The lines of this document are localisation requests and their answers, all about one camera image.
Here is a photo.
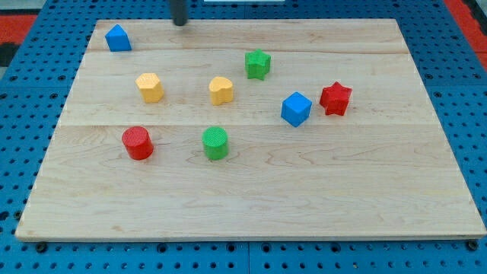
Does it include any yellow heart block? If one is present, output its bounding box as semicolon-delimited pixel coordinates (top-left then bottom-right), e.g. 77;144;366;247
208;76;234;106

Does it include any green cylinder block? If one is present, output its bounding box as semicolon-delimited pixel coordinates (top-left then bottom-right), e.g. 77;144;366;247
202;126;228;160

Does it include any light wooden board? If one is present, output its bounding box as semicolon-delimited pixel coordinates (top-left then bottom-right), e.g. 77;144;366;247
16;19;486;242

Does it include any blue cube block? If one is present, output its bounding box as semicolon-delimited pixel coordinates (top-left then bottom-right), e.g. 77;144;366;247
281;91;312;127

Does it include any green star block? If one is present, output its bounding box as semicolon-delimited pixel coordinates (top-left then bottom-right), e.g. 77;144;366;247
245;49;271;81

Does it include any red star block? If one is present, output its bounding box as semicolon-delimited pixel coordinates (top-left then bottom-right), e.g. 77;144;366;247
319;81;352;116

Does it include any red cylinder block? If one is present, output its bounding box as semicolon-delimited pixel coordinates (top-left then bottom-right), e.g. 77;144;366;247
122;126;154;161

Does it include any yellow hexagon block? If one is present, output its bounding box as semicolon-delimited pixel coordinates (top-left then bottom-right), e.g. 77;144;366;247
135;73;164;103

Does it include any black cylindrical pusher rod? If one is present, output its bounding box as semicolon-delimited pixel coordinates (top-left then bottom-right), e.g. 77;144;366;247
168;0;189;27

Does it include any blue pentagon block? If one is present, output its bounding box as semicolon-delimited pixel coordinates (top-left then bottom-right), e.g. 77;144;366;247
105;24;132;52

